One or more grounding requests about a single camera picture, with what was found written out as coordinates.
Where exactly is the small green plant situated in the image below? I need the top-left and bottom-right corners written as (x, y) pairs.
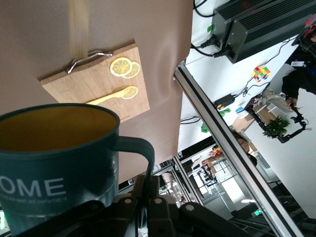
top-left (262, 115), bottom-right (291, 139)

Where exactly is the brown table mat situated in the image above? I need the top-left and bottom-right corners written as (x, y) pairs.
top-left (0, 0), bottom-right (195, 192)

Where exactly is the yellow plastic fork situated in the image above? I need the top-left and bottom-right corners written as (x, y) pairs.
top-left (85, 86), bottom-right (133, 106)

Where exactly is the lemon slice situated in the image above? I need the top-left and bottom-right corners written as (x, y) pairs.
top-left (109, 56), bottom-right (133, 78)
top-left (120, 85), bottom-right (139, 100)
top-left (122, 61), bottom-right (141, 79)

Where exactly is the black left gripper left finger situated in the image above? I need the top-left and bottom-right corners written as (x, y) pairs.
top-left (14, 175), bottom-right (149, 237)

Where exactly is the colourful puzzle cube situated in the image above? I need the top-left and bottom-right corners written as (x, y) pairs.
top-left (253, 65), bottom-right (272, 83)

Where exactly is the black finned power supply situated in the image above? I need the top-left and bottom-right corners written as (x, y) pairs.
top-left (213, 0), bottom-right (316, 65)

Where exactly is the small black adapter box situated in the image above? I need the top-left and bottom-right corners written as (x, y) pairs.
top-left (213, 94), bottom-right (236, 110)

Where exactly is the person in dark clothes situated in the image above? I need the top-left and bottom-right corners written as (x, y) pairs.
top-left (281, 13), bottom-right (316, 115)

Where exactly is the black power cable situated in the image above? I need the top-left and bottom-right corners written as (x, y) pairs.
top-left (189, 45), bottom-right (232, 59)
top-left (190, 34), bottom-right (222, 51)

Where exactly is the aluminium camera post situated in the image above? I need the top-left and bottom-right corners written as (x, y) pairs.
top-left (173, 61), bottom-right (305, 237)

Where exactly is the cardboard box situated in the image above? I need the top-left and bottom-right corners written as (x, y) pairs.
top-left (232, 106), bottom-right (272, 135)

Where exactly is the dark teal mug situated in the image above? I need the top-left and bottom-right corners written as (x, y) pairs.
top-left (0, 103), bottom-right (156, 237)

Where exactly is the wooden mug tree rack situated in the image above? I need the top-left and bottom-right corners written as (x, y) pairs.
top-left (68, 0), bottom-right (90, 58)

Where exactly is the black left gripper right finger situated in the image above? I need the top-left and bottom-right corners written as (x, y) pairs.
top-left (148, 175), bottom-right (272, 237)

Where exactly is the black handheld rig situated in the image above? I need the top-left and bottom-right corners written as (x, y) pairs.
top-left (246, 97), bottom-right (310, 145)

